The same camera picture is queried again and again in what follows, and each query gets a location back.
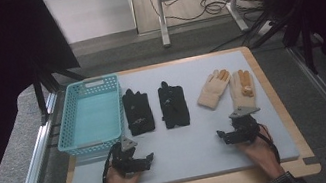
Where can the white power strip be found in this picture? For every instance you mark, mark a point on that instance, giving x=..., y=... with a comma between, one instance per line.
x=265, y=28

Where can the black tripod stand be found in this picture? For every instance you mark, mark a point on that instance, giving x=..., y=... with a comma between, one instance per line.
x=294, y=21

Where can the black glove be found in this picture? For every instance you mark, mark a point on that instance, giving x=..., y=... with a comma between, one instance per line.
x=173, y=105
x=138, y=112

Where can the white panel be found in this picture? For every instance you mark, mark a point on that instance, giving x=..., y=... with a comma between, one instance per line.
x=90, y=14

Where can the turquoise plastic basket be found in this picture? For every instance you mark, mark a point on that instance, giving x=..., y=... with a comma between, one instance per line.
x=94, y=117

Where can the person's right hand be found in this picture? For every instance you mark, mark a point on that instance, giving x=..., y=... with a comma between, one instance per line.
x=262, y=155

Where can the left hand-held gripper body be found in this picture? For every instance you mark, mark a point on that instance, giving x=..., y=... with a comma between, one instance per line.
x=124, y=164

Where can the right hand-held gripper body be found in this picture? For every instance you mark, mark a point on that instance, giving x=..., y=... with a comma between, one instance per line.
x=245, y=127

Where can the grey foam mat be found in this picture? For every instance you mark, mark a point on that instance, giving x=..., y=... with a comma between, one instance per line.
x=191, y=147

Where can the beige knit glove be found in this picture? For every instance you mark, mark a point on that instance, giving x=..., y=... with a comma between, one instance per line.
x=242, y=91
x=213, y=89

